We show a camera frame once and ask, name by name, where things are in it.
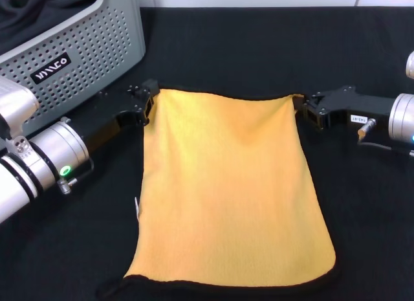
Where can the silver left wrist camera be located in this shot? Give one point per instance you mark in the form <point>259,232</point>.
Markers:
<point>16,100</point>

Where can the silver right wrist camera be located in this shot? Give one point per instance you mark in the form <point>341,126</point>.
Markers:
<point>410,64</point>

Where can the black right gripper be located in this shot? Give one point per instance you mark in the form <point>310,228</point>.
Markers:
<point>355,107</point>

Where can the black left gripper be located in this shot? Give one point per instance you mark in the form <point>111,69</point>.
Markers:
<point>106,113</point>

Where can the yellow and grey towel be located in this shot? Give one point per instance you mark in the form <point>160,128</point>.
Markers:
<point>226,184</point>

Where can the dark grey cloth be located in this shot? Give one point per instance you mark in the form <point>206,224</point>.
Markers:
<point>48,13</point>

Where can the grey perforated storage box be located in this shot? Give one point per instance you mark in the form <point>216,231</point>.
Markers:
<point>97,55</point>

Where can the black tablecloth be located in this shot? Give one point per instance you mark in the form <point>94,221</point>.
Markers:
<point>226,48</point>

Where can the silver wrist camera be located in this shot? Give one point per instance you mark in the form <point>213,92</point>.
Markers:
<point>410,64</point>
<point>16,100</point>

